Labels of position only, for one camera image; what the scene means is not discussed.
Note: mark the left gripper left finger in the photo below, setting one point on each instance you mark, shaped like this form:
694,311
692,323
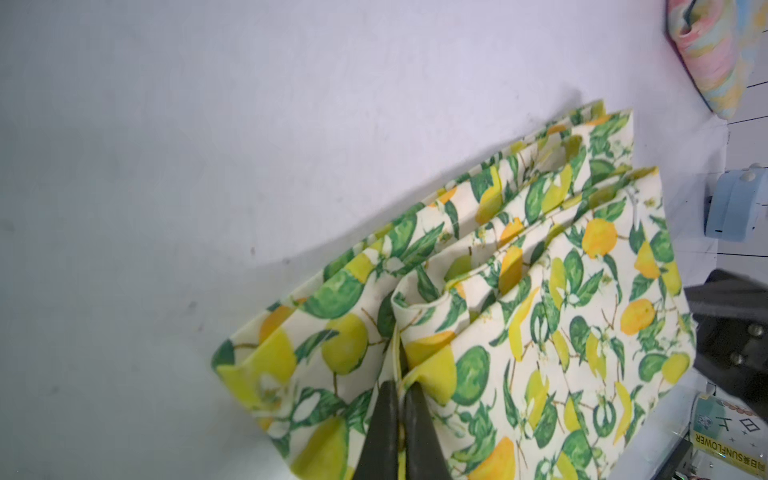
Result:
379,457

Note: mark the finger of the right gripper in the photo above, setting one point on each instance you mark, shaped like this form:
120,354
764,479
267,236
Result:
731,315

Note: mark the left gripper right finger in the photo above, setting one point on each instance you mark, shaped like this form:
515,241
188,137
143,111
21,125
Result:
424,458

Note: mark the green lemon print skirt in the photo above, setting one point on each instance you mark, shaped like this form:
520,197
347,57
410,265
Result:
535,298

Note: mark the pastel floral skirt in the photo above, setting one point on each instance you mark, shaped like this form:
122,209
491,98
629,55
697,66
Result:
717,41

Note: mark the blue rimmed container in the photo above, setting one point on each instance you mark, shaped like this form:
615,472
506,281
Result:
738,197

